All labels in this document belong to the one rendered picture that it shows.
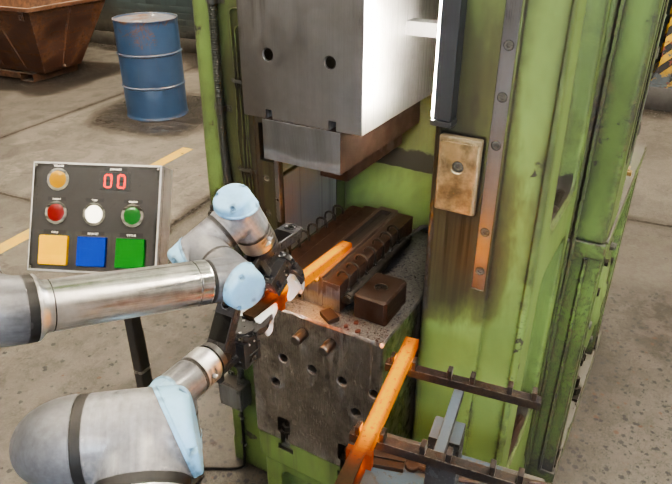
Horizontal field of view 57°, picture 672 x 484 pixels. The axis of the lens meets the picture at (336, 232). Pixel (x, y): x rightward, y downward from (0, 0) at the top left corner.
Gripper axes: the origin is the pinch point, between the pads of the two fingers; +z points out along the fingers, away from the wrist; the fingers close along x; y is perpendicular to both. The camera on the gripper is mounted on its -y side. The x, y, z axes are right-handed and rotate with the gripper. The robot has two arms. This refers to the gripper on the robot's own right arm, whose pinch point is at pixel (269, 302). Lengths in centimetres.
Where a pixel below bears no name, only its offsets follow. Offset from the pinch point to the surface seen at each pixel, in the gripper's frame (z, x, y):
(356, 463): -24.5, 34.6, 6.4
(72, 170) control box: 4, -63, -18
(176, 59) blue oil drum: 334, -344, 37
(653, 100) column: 580, 39, 82
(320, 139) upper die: 16.5, 3.5, -32.7
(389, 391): -5.2, 31.5, 7.1
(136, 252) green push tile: 2.0, -42.0, -0.2
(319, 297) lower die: 17.2, 2.0, 7.6
